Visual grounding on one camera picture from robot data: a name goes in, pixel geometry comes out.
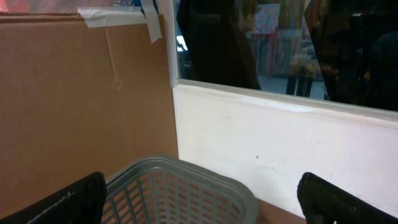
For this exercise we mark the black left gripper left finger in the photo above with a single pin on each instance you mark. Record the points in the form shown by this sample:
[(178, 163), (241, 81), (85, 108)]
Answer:
[(80, 202)]

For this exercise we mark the white tape strips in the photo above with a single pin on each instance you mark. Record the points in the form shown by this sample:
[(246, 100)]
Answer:
[(144, 13)]

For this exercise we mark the glass window with frame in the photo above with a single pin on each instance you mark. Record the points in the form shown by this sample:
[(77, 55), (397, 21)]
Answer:
[(282, 67)]

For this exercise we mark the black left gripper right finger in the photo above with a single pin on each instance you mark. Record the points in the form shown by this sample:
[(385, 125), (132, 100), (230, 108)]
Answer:
[(324, 203)]

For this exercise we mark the grey plastic mesh basket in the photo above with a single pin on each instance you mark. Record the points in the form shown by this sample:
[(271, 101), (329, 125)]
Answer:
[(168, 190)]

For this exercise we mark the brown cardboard sheet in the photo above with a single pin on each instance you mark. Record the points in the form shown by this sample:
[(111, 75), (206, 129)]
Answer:
[(76, 100)]

